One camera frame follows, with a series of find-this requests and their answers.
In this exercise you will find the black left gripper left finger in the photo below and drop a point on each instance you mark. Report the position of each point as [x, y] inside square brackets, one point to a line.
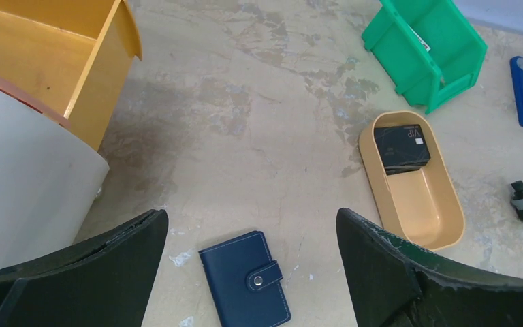
[105, 280]

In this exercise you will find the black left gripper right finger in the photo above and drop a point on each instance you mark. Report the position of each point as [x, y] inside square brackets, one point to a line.
[394, 282]

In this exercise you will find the blue leather card holder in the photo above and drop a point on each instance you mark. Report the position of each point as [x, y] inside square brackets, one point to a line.
[245, 282]

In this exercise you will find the black VIP credit cards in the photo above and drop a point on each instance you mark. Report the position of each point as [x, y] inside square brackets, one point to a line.
[401, 148]

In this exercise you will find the tan oval plastic tray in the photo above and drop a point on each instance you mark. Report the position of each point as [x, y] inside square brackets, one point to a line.
[422, 205]

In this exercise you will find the white cylindrical container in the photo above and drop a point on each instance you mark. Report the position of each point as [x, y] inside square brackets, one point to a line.
[49, 178]

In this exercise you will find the yellow wooden box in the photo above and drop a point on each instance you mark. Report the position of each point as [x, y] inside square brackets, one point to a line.
[73, 56]

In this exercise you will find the green plastic bin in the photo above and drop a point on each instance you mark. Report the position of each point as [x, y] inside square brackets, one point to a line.
[428, 48]

